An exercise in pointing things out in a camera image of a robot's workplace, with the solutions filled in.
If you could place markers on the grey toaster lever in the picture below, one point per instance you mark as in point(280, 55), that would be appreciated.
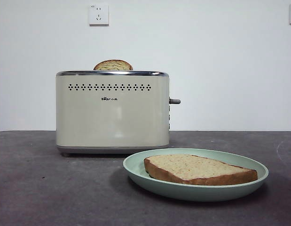
point(175, 101)

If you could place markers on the white wall socket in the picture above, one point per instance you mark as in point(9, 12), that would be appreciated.
point(99, 15)

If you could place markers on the large brown-crust bread slice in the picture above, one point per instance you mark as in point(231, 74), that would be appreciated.
point(194, 167)

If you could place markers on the pale green round plate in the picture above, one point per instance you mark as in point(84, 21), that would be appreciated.
point(197, 193)

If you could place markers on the cream two-slot toaster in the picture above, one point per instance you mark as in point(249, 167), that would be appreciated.
point(107, 122)

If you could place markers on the small brown-crust bread slice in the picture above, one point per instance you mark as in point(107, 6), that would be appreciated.
point(112, 65)

